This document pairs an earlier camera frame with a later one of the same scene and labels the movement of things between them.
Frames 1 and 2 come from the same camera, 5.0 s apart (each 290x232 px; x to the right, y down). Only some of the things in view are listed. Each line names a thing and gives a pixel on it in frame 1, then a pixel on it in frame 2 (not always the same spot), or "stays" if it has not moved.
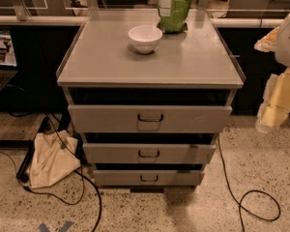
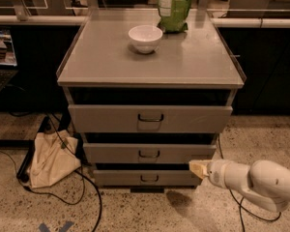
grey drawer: x=148 y=153 stays
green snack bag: x=173 y=2 stays
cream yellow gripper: x=289 y=44 -> x=215 y=174
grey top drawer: x=130 y=118 stays
